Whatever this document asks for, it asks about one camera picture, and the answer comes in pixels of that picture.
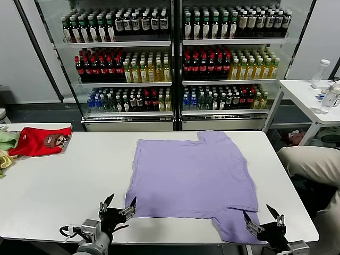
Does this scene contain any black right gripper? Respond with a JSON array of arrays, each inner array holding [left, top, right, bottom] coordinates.
[[242, 203, 290, 252]]

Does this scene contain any glass-door beverage display cooler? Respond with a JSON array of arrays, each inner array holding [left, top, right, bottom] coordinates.
[[36, 0, 176, 132]]

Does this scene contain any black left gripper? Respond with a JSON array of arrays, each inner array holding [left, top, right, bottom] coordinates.
[[99, 193, 137, 241]]

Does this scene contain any beige-label dark drink bottle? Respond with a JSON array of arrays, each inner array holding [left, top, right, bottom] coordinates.
[[274, 10, 284, 37], [247, 10, 257, 37], [265, 10, 275, 37], [256, 10, 266, 37], [237, 10, 248, 37], [282, 10, 293, 36]]

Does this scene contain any grey-label dark drink bottle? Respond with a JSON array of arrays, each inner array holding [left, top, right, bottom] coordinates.
[[159, 11, 169, 35], [132, 12, 141, 36], [150, 11, 160, 35], [123, 12, 133, 36], [141, 12, 151, 35], [114, 13, 124, 36]]

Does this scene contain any white cooler shelf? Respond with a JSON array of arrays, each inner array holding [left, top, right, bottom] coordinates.
[[77, 81, 173, 87], [182, 38, 290, 46], [182, 78, 279, 86], [84, 110, 174, 119], [181, 108, 269, 117], [63, 39, 172, 48]]

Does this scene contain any white adjacent table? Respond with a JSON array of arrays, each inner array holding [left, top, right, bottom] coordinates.
[[0, 122, 73, 132]]

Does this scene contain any green-cap dark tea bottle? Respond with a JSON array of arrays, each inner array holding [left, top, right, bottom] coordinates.
[[193, 11, 202, 40], [202, 11, 211, 40], [105, 14, 117, 43], [96, 14, 108, 43], [70, 15, 81, 44], [211, 11, 220, 40], [78, 15, 90, 43], [61, 16, 72, 44], [229, 11, 239, 40], [184, 11, 193, 40], [87, 15, 99, 43], [220, 11, 230, 40]]

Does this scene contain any lavender purple T-shirt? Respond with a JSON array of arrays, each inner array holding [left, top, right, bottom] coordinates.
[[124, 130, 267, 245]]

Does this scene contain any light green garment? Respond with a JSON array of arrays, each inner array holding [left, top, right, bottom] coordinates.
[[0, 126, 21, 151]]

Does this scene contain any silver right wrist block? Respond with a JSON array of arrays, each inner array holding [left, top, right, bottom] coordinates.
[[288, 240, 311, 255]]

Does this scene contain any silver left wrist block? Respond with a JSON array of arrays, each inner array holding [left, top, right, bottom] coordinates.
[[80, 218, 103, 241]]

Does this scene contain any clear water bottle with handle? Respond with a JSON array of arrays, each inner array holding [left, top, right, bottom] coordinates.
[[317, 82, 340, 115]]

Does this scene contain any tall clear white-cap bottle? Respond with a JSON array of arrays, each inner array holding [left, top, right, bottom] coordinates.
[[312, 58, 331, 86]]

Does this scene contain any red bear-print T-shirt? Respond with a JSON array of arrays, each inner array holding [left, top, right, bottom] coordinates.
[[8, 126, 73, 157]]

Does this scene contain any white side table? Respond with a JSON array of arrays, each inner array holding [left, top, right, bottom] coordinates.
[[262, 79, 340, 146]]

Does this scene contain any pale yellow garment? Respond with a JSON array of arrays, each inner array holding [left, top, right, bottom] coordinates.
[[0, 148, 17, 179]]

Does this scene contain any black-framed open cooler door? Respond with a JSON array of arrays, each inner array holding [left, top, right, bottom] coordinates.
[[284, 0, 318, 81], [13, 0, 66, 104]]

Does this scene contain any red plush toy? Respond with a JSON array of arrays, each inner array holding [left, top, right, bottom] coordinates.
[[288, 129, 305, 146]]

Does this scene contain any green cloth bundle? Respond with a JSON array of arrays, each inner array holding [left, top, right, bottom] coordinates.
[[309, 126, 340, 147]]

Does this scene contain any silver wrist block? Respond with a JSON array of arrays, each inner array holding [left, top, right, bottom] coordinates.
[[288, 240, 311, 255], [80, 218, 103, 241]]

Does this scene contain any shelf of drink bottles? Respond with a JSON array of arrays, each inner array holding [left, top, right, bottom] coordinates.
[[177, 0, 295, 131]]

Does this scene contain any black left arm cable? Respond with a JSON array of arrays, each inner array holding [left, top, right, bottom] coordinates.
[[58, 225, 83, 239]]

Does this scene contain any white tray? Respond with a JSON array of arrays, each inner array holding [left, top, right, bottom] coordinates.
[[311, 81, 332, 90]]

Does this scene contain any green-cap yellow tea bottle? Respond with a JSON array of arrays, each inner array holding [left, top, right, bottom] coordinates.
[[245, 58, 255, 80], [139, 60, 148, 83], [238, 58, 247, 80], [123, 61, 133, 83], [253, 58, 263, 80], [163, 59, 172, 82], [131, 61, 140, 83], [269, 57, 281, 79], [229, 58, 240, 80], [155, 59, 164, 82], [261, 57, 271, 80], [147, 59, 156, 82]]

